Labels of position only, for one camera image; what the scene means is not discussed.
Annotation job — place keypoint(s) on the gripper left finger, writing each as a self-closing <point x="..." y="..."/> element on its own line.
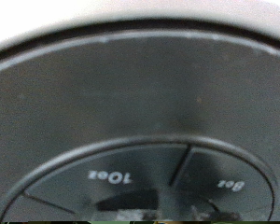
<point x="137" y="215"/>

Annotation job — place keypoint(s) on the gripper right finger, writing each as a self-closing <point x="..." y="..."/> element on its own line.
<point x="216" y="215"/>

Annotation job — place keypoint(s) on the black Keurig coffee machine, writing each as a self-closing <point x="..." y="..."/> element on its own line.
<point x="140" y="93"/>

